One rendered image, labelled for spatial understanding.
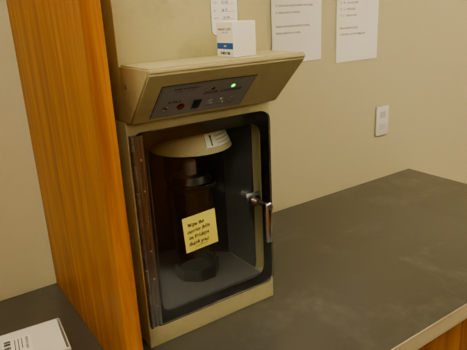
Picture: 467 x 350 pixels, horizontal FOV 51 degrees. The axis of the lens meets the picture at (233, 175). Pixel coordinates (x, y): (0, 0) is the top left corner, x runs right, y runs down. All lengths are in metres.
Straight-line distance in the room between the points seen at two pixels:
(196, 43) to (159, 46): 0.07
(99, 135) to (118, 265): 0.22
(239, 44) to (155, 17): 0.15
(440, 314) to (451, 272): 0.20
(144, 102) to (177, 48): 0.15
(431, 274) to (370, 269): 0.15
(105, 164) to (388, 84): 1.42
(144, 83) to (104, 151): 0.12
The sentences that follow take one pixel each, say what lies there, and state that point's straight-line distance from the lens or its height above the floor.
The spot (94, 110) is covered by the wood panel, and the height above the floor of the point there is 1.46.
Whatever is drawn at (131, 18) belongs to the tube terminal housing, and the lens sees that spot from 0.88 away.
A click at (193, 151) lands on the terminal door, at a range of 0.95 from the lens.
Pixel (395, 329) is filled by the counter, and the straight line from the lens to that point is 1.13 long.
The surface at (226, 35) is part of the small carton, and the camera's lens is 0.90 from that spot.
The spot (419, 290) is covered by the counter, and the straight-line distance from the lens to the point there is 1.28.
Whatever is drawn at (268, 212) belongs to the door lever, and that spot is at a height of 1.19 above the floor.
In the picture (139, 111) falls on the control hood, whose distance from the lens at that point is 0.84.
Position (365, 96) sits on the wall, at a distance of 1.92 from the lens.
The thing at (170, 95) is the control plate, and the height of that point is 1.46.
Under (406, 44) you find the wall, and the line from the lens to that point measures 2.08.
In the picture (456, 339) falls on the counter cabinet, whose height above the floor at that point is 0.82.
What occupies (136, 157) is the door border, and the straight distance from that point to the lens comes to 0.90.
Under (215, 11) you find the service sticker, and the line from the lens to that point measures 0.96.
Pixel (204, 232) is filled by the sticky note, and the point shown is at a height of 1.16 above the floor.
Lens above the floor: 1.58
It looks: 18 degrees down
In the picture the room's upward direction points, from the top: 3 degrees counter-clockwise
